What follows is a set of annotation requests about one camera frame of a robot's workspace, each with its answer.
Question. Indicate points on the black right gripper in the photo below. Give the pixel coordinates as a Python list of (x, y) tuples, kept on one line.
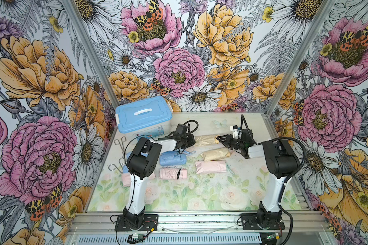
[(227, 141)]

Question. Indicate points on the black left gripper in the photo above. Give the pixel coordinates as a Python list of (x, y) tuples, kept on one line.
[(191, 141)]

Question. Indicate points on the beige umbrella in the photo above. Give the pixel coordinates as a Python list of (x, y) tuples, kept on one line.
[(215, 154), (206, 140)]

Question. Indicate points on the pink umbrella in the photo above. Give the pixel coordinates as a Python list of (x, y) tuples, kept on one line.
[(167, 173), (210, 167)]

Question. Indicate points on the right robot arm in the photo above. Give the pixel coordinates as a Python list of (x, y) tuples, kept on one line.
[(282, 164)]

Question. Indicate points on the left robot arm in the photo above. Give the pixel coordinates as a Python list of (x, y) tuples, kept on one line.
[(141, 163)]

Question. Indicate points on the blue lidded plastic storage box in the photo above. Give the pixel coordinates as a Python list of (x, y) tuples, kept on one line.
[(150, 116)]

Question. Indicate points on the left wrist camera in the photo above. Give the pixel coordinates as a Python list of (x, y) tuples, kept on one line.
[(181, 129)]

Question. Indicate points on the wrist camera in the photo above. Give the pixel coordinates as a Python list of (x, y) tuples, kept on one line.
[(181, 129), (236, 131)]

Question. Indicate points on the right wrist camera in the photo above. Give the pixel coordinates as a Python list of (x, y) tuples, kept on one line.
[(236, 131)]

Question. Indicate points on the metal wire tongs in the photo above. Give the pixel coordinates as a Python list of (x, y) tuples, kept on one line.
[(119, 161)]

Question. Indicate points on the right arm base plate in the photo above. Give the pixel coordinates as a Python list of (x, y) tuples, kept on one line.
[(272, 221)]

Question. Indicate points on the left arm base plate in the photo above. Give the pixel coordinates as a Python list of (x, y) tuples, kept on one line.
[(129, 223)]

